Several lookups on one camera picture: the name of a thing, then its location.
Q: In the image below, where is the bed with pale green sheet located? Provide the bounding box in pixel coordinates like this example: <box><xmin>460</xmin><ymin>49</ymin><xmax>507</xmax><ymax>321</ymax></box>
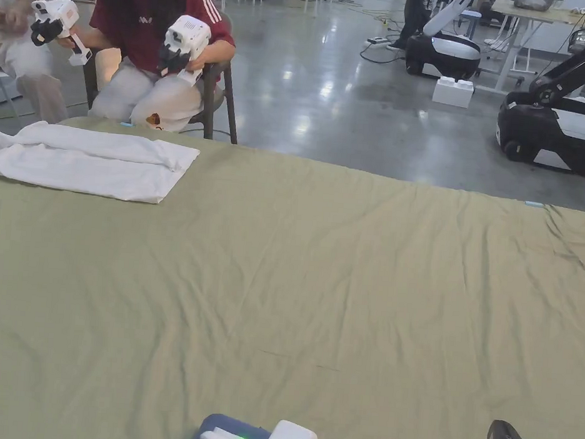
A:
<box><xmin>0</xmin><ymin>111</ymin><xmax>585</xmax><ymax>439</ymax></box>

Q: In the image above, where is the black and white wheeled robot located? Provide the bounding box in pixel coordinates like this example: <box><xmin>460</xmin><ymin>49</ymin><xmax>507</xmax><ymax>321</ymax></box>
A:
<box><xmin>492</xmin><ymin>0</ymin><xmax>585</xmax><ymax>178</ymax></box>
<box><xmin>403</xmin><ymin>0</ymin><xmax>487</xmax><ymax>83</ymax></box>

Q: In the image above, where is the folded white cloth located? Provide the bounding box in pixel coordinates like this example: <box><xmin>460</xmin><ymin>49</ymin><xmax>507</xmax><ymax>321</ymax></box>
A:
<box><xmin>0</xmin><ymin>118</ymin><xmax>203</xmax><ymax>208</ymax></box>

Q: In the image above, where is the dark brown chair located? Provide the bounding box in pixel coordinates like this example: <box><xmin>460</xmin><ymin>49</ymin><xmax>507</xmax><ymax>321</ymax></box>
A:
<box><xmin>77</xmin><ymin>1</ymin><xmax>248</xmax><ymax>146</ymax></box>

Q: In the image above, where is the white foam block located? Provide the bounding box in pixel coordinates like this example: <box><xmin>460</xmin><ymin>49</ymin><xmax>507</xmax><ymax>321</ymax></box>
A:
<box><xmin>431</xmin><ymin>75</ymin><xmax>476</xmax><ymax>110</ymax></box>

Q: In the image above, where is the wooden table with white legs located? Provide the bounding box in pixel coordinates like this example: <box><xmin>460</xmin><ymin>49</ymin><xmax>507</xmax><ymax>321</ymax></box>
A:
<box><xmin>483</xmin><ymin>0</ymin><xmax>585</xmax><ymax>98</ymax></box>

